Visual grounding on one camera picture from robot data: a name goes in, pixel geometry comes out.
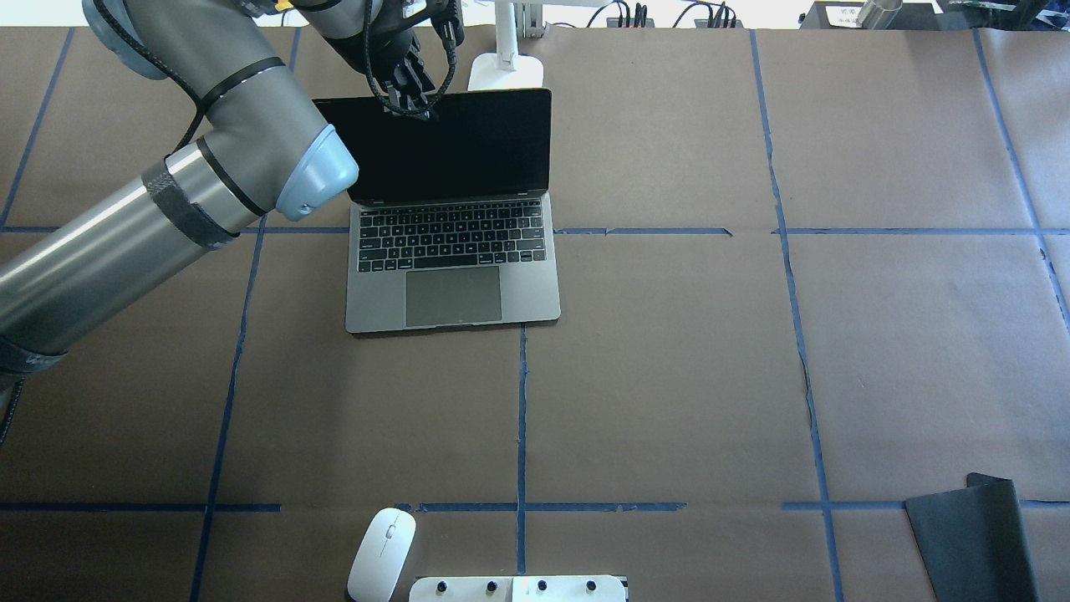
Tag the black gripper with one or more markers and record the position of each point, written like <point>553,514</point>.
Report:
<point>399,52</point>

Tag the grey laptop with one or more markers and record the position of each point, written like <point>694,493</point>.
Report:
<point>451,219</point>

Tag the black mouse pad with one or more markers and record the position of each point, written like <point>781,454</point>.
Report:
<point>973,542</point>

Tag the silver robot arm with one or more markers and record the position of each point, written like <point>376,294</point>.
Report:
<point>268,149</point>

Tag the white desk lamp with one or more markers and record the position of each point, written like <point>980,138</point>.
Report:
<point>506,68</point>

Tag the white computer mouse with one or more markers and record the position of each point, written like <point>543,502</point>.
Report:
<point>381,556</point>

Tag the black power strip far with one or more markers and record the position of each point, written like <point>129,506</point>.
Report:
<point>622,15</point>

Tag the black power strip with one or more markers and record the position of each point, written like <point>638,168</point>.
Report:
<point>622,15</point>
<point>707,15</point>

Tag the black power strip near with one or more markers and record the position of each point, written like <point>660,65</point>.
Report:
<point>707,15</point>

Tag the silver metal cylinder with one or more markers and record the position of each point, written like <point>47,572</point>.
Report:
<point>878,14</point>

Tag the white pedestal column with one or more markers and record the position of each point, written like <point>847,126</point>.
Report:
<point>582,587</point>

